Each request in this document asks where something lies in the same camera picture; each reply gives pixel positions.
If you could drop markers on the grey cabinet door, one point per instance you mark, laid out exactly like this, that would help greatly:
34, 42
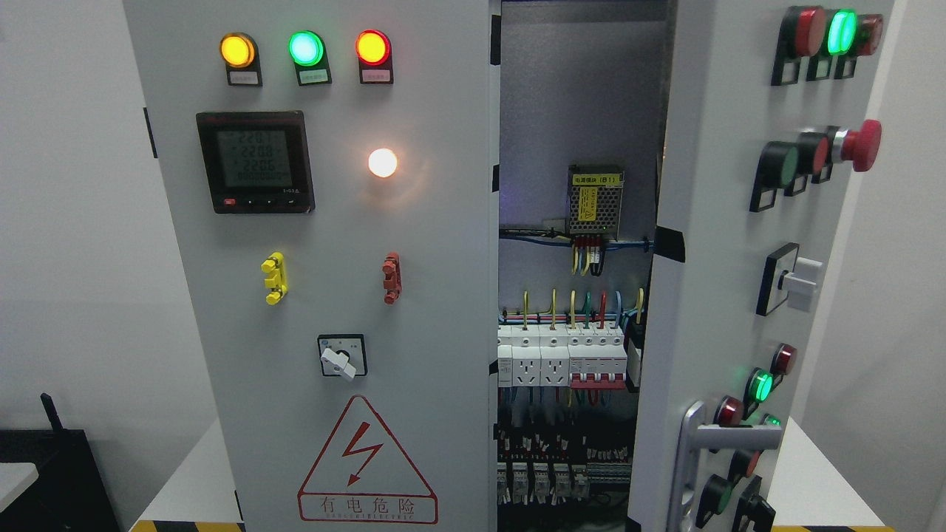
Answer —
429, 353
747, 214

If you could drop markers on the red test terminal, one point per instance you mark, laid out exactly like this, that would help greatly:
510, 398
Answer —
392, 281

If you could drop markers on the white glowing indicator lamp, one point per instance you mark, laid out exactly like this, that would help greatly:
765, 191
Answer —
382, 163

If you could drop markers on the metal mesh power supply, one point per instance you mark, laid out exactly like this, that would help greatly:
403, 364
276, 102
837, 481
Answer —
595, 199

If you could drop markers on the white socket breaker row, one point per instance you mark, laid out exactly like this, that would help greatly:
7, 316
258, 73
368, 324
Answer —
579, 357

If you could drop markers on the yellow test terminal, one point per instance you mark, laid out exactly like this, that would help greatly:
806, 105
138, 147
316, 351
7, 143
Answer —
275, 277

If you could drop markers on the black digital power meter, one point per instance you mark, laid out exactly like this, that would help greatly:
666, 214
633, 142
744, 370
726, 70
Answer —
257, 162

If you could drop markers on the red electric hazard warning sign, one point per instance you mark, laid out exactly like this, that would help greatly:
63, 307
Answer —
363, 474

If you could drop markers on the red indicator lamp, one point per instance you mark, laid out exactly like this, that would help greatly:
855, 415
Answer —
374, 53

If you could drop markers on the green indicator lamp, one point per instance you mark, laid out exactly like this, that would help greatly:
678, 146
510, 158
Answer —
310, 60

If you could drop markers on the yellow indicator lamp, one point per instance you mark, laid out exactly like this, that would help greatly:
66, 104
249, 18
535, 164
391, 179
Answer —
240, 54

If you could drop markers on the red emergency stop button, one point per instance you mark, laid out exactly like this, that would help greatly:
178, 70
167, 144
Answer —
857, 146

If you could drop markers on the black box with antenna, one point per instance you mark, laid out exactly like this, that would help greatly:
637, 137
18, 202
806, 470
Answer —
69, 494

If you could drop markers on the white rotary selector switch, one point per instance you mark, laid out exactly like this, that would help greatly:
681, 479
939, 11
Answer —
342, 355

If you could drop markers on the silver door handle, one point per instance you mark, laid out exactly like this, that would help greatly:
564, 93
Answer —
703, 494

